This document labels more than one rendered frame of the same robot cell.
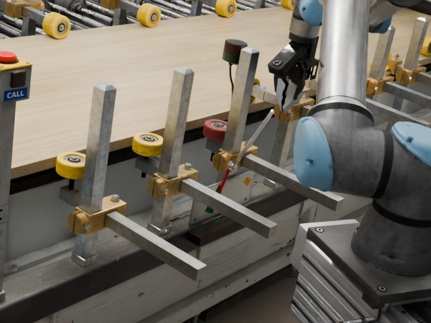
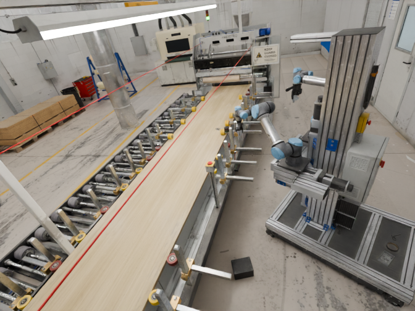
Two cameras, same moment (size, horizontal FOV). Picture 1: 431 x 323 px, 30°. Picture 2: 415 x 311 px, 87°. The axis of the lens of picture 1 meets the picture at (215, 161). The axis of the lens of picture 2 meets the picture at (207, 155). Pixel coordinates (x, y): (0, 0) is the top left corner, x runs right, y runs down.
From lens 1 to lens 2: 0.95 m
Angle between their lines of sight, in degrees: 14
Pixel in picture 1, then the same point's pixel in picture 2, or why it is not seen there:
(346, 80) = (276, 136)
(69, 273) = (224, 192)
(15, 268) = (210, 195)
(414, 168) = (297, 147)
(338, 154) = (284, 152)
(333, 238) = (282, 164)
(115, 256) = (228, 182)
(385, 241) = (294, 161)
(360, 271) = (293, 168)
